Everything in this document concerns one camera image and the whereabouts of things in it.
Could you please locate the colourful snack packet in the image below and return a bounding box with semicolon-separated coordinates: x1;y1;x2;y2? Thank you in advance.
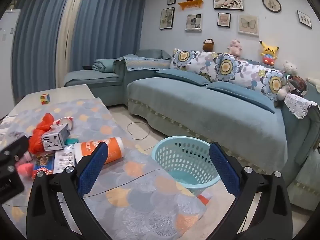
32;153;55;179

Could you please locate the orange plastic bag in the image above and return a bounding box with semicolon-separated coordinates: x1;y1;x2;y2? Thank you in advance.
28;113;54;155

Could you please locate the white printed leaflet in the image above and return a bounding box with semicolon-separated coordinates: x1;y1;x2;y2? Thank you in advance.
53;144;75;174

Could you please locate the white blue milk carton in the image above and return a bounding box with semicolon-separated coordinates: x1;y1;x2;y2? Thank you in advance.
41;124;70;151

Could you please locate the orange white cylinder container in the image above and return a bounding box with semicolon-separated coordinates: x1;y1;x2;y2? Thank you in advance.
74;137;125;164

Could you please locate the teal item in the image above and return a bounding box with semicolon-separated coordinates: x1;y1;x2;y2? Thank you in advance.
65;138;79;145

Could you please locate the red white paper cup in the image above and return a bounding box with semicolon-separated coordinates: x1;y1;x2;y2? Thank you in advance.
53;116;73;131

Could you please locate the teal fabric sofa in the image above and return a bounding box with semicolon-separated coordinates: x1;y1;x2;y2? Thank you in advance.
63;50;319;211

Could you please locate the scale pattern table cloth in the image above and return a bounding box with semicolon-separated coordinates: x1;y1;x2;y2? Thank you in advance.
1;98;206;239

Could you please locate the white refrigerator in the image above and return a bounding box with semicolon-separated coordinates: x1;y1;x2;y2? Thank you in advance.
0;9;21;119

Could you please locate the light blue plastic basket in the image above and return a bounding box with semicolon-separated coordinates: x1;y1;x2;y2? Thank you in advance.
151;136;220;196

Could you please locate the multicolour puzzle cube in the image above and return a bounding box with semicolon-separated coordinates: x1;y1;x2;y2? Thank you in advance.
40;93;50;105

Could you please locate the white lace armrest cover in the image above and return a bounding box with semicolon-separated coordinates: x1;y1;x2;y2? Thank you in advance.
284;93;319;119

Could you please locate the doll with brown hair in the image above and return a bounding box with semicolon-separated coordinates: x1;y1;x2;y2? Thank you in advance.
277;75;308;101

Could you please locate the floral pillow right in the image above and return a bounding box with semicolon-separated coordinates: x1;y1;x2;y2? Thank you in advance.
258;67;286;102

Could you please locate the floral pillow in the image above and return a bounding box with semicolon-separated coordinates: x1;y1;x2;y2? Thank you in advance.
170;49;223;82
213;53;272;90
258;67;286;102

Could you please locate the white bear plush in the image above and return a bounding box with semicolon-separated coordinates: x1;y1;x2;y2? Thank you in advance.
283;60;298;76

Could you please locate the floral pillow middle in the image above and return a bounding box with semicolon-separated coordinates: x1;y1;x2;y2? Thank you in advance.
213;53;272;90

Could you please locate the folded teal blanket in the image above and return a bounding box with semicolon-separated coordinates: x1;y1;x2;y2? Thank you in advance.
92;59;118;73

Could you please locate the yellow pikachu plush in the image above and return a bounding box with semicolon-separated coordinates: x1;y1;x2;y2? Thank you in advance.
259;40;279;66

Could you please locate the floral pillow left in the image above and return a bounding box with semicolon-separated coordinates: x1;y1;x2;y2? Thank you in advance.
170;49;223;82

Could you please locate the pink pig plush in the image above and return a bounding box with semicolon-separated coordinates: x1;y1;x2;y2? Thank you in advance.
227;39;242;57

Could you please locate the blue curtain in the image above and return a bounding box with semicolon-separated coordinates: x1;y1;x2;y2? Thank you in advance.
11;0;146;100

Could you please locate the collage canvas picture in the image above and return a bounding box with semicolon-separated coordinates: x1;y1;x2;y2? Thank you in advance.
185;14;202;31

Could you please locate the wire loop on floor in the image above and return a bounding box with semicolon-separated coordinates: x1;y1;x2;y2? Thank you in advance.
126;121;151;141

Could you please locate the butterfly picture frame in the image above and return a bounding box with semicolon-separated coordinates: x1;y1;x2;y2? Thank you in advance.
238;14;259;36

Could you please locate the small pink picture frame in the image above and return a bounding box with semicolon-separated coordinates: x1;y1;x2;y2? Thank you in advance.
217;12;231;28

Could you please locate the small right picture frame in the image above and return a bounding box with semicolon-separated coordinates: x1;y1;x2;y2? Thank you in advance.
297;10;312;29

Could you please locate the round black wall frame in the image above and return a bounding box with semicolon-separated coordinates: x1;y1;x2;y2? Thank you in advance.
262;0;281;13

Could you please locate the tall black picture frame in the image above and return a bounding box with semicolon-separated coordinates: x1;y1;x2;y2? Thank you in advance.
159;7;175;30

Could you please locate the orange wall shelf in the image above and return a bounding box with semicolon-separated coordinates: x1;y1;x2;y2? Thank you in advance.
178;0;203;10

